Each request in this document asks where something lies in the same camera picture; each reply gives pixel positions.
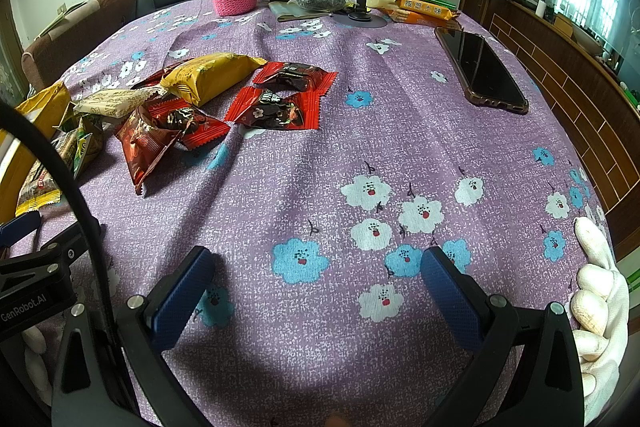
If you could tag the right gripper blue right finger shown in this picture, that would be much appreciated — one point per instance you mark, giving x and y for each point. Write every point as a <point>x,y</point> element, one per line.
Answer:
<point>546,388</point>

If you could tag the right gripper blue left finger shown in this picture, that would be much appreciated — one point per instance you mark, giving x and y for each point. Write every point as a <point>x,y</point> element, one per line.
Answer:
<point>152,324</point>

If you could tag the green snack packet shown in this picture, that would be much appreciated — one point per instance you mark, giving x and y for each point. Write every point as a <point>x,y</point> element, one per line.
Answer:
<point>80,140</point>

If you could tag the dark red snack bag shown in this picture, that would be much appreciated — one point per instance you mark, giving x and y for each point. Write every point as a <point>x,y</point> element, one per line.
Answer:
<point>157,125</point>

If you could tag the beige cracker packet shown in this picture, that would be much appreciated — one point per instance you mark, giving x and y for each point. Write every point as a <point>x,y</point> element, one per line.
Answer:
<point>113,103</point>

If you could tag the red candy wrapper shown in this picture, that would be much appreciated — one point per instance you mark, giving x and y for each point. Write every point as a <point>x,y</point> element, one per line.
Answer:
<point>298,77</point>
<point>264,109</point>

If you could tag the yellow snack bag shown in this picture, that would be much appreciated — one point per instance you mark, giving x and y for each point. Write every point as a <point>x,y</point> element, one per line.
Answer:
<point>201,79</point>

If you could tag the brown peanut bar packet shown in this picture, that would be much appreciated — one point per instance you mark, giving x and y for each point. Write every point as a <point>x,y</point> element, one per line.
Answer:
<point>39,189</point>

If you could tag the left hand white glove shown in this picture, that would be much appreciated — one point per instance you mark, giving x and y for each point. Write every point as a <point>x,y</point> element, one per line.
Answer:
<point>35,347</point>

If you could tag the right hand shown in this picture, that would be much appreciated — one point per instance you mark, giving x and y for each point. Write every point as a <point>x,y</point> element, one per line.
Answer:
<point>601,307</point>

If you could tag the purple floral tablecloth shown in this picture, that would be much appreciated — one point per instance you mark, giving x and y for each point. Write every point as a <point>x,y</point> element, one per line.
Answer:
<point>317,304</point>

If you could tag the brown armchair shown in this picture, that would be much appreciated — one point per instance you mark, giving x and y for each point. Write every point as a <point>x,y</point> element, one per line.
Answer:
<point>74,36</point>

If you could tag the black smartphone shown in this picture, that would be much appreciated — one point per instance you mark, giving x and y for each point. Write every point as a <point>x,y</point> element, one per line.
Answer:
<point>484,79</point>

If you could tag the orange biscuit packs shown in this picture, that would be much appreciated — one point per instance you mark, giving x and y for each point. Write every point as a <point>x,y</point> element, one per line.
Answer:
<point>433,13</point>

